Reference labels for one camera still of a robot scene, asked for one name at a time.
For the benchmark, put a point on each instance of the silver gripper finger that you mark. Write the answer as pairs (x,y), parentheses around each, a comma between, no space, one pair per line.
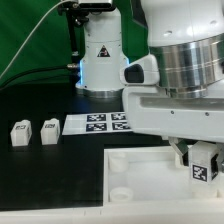
(220,160)

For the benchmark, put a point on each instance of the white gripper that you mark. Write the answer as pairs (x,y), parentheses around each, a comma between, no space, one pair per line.
(150,110)

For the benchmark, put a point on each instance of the white square tabletop part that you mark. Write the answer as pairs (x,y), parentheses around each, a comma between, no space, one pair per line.
(150,174)

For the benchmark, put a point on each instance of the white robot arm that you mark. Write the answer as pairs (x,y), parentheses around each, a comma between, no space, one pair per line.
(177,90)

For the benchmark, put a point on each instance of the white marker sheet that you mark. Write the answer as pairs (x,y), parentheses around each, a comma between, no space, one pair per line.
(96,123)

